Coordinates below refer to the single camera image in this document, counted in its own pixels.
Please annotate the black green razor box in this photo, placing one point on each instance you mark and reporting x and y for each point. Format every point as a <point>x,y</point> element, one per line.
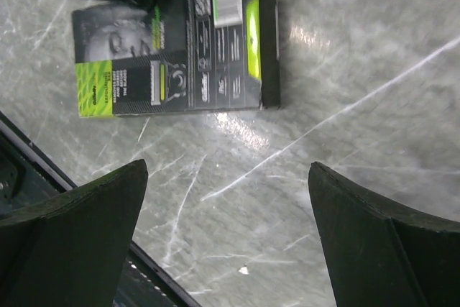
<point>183,56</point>

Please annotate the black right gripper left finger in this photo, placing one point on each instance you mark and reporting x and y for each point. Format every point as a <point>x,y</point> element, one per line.
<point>69,250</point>

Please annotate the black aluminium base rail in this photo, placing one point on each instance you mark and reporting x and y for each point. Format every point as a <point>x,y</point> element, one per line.
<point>28,176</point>

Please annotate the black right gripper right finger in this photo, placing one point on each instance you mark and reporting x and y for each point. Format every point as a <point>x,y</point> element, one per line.
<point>380,252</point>

